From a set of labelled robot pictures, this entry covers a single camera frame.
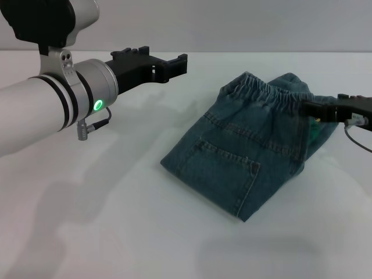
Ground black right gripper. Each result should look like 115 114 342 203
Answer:
301 93 372 126

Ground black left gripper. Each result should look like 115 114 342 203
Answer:
103 45 188 96

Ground blue denim shorts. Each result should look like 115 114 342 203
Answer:
160 71 339 223

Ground right arm cable with plug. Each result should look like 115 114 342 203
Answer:
344 115 372 153

